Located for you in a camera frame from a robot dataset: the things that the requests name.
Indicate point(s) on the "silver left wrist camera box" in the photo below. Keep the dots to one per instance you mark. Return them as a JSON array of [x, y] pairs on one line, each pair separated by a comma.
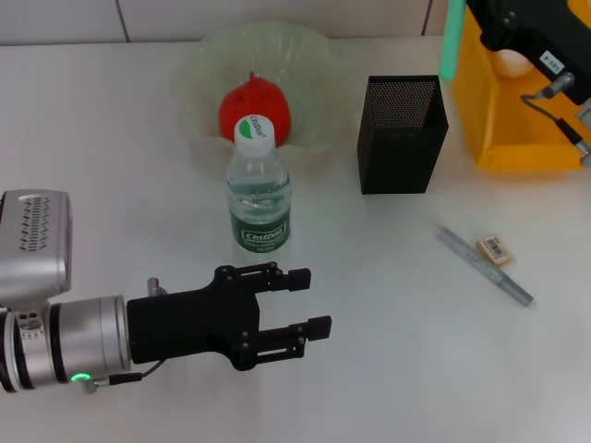
[[37, 240]]

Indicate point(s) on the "red-orange toy orange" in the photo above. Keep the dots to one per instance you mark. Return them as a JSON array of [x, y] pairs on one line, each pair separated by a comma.
[[240, 106]]

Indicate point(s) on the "clear green-label water bottle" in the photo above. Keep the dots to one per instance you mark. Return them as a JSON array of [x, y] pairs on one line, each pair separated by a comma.
[[258, 207]]

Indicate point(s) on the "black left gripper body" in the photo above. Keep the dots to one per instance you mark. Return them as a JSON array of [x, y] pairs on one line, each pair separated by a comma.
[[184, 323]]

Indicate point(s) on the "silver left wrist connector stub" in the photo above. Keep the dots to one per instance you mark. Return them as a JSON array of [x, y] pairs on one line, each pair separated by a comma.
[[156, 286]]

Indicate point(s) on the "beige eraser with barcode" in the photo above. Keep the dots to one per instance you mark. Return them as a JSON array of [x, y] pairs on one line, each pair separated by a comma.
[[495, 248]]

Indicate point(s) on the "mint green pen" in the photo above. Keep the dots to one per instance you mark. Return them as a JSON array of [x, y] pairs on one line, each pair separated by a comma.
[[450, 46]]

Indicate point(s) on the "black mesh pen holder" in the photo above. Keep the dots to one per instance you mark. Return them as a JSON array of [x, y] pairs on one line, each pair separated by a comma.
[[397, 152]]

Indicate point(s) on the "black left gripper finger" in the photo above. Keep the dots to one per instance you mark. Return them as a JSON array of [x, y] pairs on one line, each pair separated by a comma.
[[297, 280], [318, 326]]

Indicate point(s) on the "pale green glass fruit bowl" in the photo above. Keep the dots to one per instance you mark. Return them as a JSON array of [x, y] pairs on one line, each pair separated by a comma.
[[300, 64]]

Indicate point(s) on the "white paper ball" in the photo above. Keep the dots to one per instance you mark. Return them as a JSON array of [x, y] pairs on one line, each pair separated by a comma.
[[510, 62]]

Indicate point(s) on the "yellow plastic bin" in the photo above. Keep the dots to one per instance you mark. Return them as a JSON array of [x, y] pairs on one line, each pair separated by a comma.
[[508, 120]]

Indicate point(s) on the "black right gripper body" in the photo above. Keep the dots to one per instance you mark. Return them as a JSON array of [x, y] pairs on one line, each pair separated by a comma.
[[531, 27]]

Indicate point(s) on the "grey pen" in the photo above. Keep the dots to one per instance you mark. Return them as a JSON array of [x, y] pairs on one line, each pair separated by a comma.
[[480, 263]]

